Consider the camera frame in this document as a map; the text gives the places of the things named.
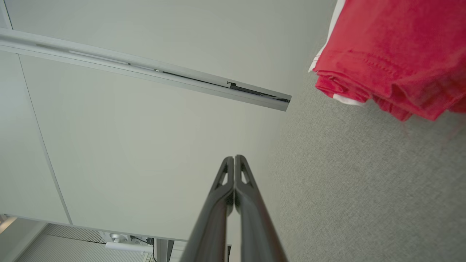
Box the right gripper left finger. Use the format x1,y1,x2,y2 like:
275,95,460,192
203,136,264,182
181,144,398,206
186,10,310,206
180,156,234,262

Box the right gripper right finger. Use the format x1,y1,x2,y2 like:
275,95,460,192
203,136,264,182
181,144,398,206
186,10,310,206
234,154,288,262

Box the red jersey with white trim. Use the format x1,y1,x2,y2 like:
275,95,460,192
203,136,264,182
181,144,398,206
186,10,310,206
315,71,466,122

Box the red shorts with white stripe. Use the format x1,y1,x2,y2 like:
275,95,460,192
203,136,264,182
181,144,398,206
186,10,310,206
309,0,466,110

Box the grey desk leg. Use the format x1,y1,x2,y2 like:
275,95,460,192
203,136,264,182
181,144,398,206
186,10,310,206
156,238,175,262

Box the white device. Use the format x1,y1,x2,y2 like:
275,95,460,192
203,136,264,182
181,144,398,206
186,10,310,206
98,231,158,254

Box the grey partition post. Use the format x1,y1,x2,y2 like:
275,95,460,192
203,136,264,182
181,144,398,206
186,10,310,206
0,27,292,112

